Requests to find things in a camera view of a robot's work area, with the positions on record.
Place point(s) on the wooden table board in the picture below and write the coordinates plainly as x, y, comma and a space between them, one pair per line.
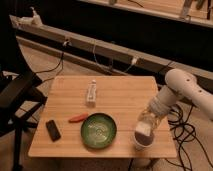
121, 97

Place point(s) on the white sponge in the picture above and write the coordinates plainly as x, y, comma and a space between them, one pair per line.
143, 128

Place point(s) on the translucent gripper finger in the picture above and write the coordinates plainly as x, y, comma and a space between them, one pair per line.
152, 126
143, 117

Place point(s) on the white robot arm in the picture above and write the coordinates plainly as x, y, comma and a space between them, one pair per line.
179, 84

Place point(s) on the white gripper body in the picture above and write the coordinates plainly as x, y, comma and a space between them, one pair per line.
153, 116

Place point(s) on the green bowl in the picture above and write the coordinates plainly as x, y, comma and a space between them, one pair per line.
98, 131

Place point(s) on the white tube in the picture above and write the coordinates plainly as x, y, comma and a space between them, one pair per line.
91, 94

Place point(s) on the black phone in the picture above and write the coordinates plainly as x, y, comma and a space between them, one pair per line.
53, 130

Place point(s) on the black chair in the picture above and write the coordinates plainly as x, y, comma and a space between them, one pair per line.
13, 95

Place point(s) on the white spray bottle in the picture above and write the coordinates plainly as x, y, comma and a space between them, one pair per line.
36, 17

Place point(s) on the orange carrot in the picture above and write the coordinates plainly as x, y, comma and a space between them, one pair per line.
78, 118

